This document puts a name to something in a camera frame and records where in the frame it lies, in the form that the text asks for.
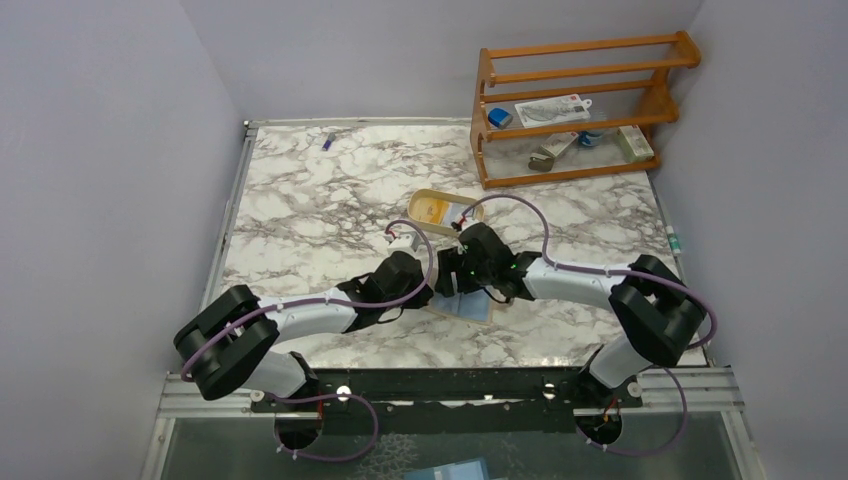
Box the purple cable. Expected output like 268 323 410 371
180 219 436 463
457 193 719 458

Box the blue white cup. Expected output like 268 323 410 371
578 129 608 148

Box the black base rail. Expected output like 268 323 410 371
250 367 642 435

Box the white packaged item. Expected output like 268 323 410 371
514 94 593 128

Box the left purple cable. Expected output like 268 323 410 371
180 219 436 463

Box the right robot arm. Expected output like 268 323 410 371
435 223 707 407

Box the orange wooden rack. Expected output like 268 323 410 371
470 31 702 189

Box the blue small box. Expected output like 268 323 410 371
487 108 513 130

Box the blue object at bottom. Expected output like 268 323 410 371
403 458 490 480

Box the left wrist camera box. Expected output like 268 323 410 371
388 232 422 256

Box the yellow white card in tray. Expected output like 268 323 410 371
413 198 450 225

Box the tan oval tray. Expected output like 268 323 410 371
407 189 476 238

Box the white VIP credit card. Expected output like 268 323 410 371
441 202 475 227

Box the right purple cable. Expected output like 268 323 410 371
457 193 719 458

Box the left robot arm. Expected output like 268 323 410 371
173 252 434 411

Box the green white box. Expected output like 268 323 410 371
616 125 655 163

